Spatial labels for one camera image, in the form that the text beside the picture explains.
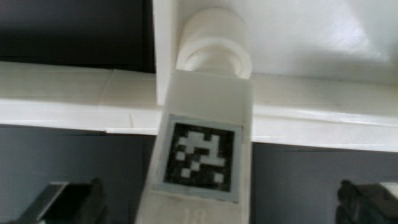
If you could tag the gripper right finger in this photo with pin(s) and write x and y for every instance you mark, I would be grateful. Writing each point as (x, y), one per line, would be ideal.
(367, 203)

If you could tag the white U-shaped obstacle fence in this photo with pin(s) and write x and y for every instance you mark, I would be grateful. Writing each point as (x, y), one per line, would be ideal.
(310, 112)

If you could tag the white square tabletop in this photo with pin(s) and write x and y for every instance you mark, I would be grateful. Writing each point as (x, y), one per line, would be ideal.
(321, 48)

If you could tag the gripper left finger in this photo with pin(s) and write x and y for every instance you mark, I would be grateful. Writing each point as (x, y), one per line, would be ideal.
(69, 204)

